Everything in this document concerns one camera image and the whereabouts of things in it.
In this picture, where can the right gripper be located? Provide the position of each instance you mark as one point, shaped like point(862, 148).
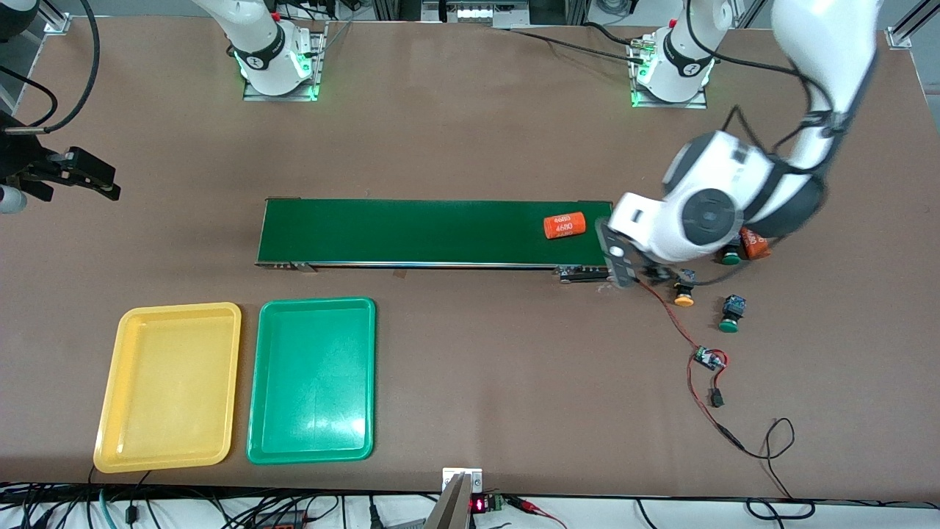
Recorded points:
point(16, 156)

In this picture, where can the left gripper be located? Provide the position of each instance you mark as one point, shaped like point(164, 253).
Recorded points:
point(654, 271)

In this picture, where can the yellow mushroom push button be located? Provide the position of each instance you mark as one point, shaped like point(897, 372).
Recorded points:
point(684, 297)

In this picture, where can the green mushroom push button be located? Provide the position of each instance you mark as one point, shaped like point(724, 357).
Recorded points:
point(730, 258)
point(732, 314)

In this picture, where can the orange cylindrical battery cell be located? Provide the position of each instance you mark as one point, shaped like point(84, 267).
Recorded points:
point(758, 250)
point(564, 225)

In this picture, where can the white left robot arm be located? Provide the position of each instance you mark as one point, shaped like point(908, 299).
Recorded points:
point(822, 44)

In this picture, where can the small controller circuit board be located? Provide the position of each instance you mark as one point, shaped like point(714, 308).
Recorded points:
point(709, 358)

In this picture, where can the yellow plastic tray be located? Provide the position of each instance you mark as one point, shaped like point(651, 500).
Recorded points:
point(169, 386)

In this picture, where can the green conveyor belt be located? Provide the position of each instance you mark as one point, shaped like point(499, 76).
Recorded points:
point(411, 231)

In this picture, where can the red clip lead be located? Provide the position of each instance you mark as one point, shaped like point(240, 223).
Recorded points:
point(529, 505)

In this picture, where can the red digit display module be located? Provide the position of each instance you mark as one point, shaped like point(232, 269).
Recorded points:
point(479, 505)

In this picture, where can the white power strip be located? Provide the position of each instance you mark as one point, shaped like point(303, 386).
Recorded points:
point(474, 13)

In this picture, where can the green plastic tray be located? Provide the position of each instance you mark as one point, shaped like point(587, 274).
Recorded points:
point(312, 382)

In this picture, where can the aluminium frame profile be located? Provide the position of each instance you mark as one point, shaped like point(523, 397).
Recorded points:
point(57, 22)
point(902, 35)

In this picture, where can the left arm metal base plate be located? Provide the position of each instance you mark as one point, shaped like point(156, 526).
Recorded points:
point(672, 105)

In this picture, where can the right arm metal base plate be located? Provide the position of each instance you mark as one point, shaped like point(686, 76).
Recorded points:
point(279, 97)

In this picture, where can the small metal bracket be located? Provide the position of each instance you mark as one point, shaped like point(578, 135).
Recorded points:
point(449, 477)

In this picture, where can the grey metal camera post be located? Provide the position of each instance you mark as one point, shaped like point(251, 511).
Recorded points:
point(449, 510)

